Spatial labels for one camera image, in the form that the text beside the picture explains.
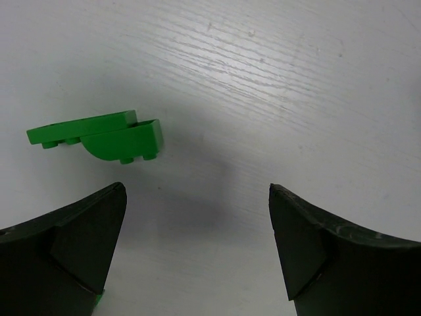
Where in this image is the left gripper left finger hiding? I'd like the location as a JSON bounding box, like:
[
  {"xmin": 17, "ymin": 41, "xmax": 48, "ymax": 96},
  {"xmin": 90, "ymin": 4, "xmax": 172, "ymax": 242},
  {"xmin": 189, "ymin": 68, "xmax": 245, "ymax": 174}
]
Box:
[{"xmin": 1, "ymin": 182, "xmax": 127, "ymax": 315}]

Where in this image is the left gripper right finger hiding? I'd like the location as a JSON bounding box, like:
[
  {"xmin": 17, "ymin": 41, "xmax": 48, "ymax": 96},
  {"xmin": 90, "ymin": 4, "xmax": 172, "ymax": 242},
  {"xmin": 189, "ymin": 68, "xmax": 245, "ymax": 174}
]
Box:
[{"xmin": 269, "ymin": 184, "xmax": 420, "ymax": 315}]

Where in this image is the green long lego piece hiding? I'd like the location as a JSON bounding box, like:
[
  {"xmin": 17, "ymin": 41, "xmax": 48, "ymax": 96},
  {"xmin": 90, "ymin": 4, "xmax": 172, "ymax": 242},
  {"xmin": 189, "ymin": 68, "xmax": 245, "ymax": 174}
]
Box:
[{"xmin": 26, "ymin": 110, "xmax": 164, "ymax": 165}]

